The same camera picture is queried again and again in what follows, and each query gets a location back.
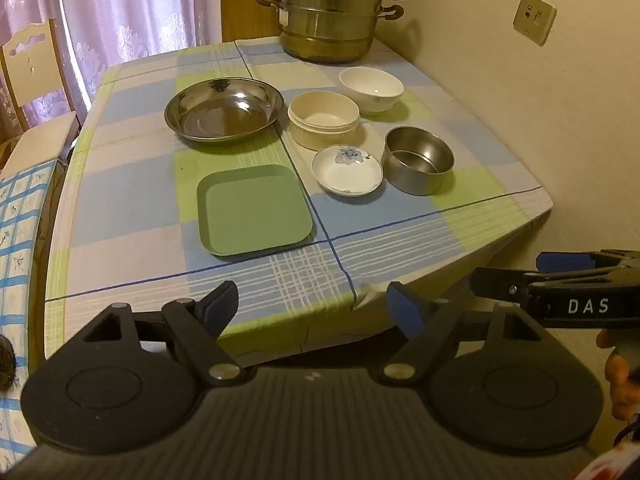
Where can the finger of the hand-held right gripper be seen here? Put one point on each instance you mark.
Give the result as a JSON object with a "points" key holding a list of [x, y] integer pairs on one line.
{"points": [[560, 261], [500, 282]]}

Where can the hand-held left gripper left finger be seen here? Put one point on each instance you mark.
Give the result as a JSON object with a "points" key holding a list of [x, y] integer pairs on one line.
{"points": [[222, 305]]}

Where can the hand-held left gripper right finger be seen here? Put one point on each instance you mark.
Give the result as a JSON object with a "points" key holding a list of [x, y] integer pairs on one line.
{"points": [[402, 310]]}

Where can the green square plate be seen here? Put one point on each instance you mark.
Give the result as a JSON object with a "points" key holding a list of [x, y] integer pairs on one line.
{"points": [[250, 215]]}

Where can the small stainless steel bowl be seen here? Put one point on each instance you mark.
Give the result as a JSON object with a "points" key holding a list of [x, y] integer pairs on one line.
{"points": [[415, 180]]}

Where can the small floral white dish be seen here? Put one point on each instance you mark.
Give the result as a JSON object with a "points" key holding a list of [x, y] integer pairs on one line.
{"points": [[345, 175]]}

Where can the large stainless steel plate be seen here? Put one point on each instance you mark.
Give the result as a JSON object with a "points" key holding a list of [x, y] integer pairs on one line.
{"points": [[220, 115]]}

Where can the cream plastic bowl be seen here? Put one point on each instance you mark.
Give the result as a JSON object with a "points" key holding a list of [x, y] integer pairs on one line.
{"points": [[320, 130]]}

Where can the white ceramic bowl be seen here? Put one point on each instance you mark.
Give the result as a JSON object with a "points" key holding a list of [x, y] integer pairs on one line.
{"points": [[371, 87]]}

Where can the person's right hand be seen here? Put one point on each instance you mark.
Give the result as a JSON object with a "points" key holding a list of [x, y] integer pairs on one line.
{"points": [[617, 385]]}

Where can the checked pastel tablecloth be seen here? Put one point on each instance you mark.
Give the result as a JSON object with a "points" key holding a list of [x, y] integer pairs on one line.
{"points": [[135, 185]]}

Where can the red and white cloth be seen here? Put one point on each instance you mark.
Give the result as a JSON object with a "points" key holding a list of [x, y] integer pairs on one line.
{"points": [[615, 467]]}

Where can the blue checked white cloth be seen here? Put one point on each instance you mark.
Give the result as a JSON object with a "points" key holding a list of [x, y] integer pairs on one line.
{"points": [[20, 240]]}

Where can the dark furry object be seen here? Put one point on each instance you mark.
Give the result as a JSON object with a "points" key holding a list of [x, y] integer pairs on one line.
{"points": [[6, 365]]}

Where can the white wooden chair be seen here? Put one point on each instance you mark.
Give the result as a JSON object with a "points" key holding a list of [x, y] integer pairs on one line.
{"points": [[37, 142]]}

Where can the stainless steel steamer pot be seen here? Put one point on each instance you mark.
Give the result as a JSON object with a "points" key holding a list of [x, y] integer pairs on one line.
{"points": [[325, 25]]}

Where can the wooden door panel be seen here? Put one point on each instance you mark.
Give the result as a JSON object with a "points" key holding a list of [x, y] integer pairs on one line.
{"points": [[240, 0]]}

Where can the purple lace curtain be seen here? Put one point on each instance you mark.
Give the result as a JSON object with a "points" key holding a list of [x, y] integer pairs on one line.
{"points": [[125, 5]]}

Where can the beige wall socket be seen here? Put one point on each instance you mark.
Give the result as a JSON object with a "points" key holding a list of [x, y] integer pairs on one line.
{"points": [[534, 19]]}

